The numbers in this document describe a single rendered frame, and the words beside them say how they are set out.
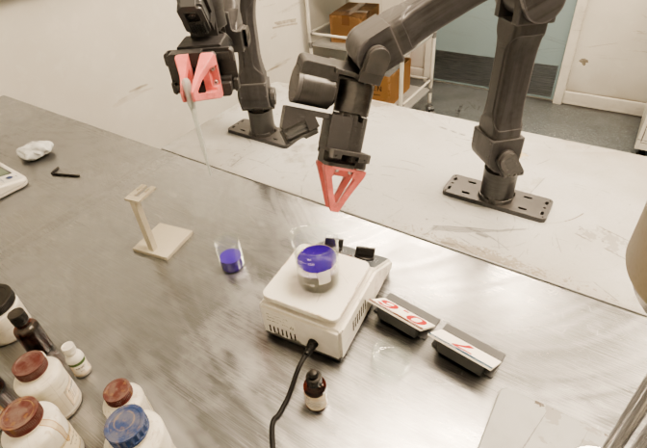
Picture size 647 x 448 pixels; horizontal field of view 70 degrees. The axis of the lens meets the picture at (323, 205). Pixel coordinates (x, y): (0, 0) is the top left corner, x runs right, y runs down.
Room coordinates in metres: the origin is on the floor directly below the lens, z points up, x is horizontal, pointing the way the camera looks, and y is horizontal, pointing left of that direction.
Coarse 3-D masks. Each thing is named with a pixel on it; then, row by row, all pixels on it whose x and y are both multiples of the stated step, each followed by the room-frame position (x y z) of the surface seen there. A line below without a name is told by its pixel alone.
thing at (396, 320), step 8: (392, 296) 0.49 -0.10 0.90; (376, 304) 0.45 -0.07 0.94; (400, 304) 0.47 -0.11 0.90; (408, 304) 0.47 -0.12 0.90; (376, 312) 0.46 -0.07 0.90; (384, 312) 0.44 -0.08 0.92; (416, 312) 0.46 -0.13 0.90; (424, 312) 0.45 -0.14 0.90; (384, 320) 0.44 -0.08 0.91; (392, 320) 0.43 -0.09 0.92; (400, 320) 0.43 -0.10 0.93; (432, 320) 0.44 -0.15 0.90; (400, 328) 0.43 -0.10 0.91; (408, 328) 0.42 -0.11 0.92; (416, 328) 0.40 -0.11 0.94; (424, 328) 0.40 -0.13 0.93; (432, 328) 0.42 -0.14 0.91; (424, 336) 0.41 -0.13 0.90
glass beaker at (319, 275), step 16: (320, 224) 0.49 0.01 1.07; (304, 240) 0.48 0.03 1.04; (320, 240) 0.49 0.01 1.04; (336, 240) 0.46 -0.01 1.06; (304, 256) 0.43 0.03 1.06; (320, 256) 0.43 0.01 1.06; (336, 256) 0.44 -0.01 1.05; (304, 272) 0.43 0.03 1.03; (320, 272) 0.43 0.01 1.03; (336, 272) 0.44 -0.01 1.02; (304, 288) 0.44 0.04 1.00; (320, 288) 0.43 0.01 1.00
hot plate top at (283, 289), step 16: (288, 272) 0.48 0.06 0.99; (352, 272) 0.47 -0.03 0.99; (368, 272) 0.47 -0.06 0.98; (272, 288) 0.45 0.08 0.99; (288, 288) 0.45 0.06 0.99; (336, 288) 0.44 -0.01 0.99; (352, 288) 0.44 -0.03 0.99; (288, 304) 0.42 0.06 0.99; (304, 304) 0.42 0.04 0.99; (320, 304) 0.41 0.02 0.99; (336, 304) 0.41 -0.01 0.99; (336, 320) 0.39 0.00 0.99
